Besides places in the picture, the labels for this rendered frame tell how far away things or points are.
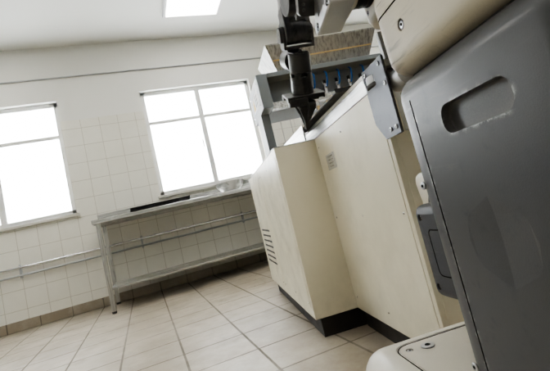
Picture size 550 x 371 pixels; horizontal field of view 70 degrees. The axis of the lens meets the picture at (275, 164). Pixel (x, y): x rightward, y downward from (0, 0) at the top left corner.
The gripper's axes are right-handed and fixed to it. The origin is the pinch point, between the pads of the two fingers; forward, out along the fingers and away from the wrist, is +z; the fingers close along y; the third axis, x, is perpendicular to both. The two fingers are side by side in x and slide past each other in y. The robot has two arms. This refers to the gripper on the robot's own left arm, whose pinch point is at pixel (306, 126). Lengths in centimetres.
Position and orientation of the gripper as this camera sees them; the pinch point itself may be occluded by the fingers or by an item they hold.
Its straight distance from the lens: 107.6
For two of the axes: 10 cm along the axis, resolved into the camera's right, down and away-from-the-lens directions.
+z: 1.4, 9.3, 3.5
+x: 2.3, 3.2, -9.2
